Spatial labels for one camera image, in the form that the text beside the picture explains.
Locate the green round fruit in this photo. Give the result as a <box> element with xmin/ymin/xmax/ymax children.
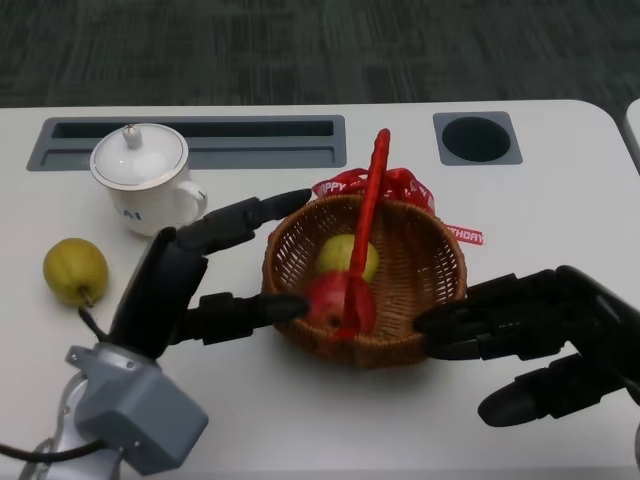
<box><xmin>314</xmin><ymin>233</ymin><xmax>380</xmax><ymax>284</ymax></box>

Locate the red apple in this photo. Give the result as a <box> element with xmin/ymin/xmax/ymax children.
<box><xmin>305</xmin><ymin>269</ymin><xmax>376</xmax><ymax>334</ymax></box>

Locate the white neighbouring table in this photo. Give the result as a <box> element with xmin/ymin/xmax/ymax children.
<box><xmin>624</xmin><ymin>97</ymin><xmax>640</xmax><ymax>174</ymax></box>

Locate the white mug lid gold rim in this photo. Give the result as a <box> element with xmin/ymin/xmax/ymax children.
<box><xmin>89</xmin><ymin>122</ymin><xmax>190</xmax><ymax>189</ymax></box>

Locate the grey long table tray insert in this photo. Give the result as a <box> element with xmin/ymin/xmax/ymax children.
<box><xmin>25</xmin><ymin>114</ymin><xmax>348</xmax><ymax>173</ymax></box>

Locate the yellow-green pear with stem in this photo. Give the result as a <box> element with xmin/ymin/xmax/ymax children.
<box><xmin>42</xmin><ymin>237</ymin><xmax>110</xmax><ymax>307</ymax></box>

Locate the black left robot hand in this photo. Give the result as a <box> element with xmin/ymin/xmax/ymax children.
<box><xmin>107</xmin><ymin>188</ymin><xmax>312</xmax><ymax>359</ymax></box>

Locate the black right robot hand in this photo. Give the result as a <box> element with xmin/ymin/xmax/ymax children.
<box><xmin>412</xmin><ymin>264</ymin><xmax>640</xmax><ymax>427</ymax></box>

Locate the grey table cup holder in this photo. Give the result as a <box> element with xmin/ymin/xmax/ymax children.
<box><xmin>432</xmin><ymin>111</ymin><xmax>524</xmax><ymax>167</ymax></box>

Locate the white ceramic mug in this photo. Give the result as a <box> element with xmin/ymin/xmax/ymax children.
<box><xmin>101</xmin><ymin>167</ymin><xmax>209</xmax><ymax>237</ymax></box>

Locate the brown wicker basket red handle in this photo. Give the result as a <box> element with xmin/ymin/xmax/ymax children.
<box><xmin>260</xmin><ymin>128</ymin><xmax>469</xmax><ymax>370</ymax></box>

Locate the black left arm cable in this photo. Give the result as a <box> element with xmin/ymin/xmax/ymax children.
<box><xmin>0</xmin><ymin>306</ymin><xmax>110</xmax><ymax>462</ymax></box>

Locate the red happy birthday ribbon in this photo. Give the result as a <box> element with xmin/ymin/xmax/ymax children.
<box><xmin>312</xmin><ymin>168</ymin><xmax>485</xmax><ymax>247</ymax></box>

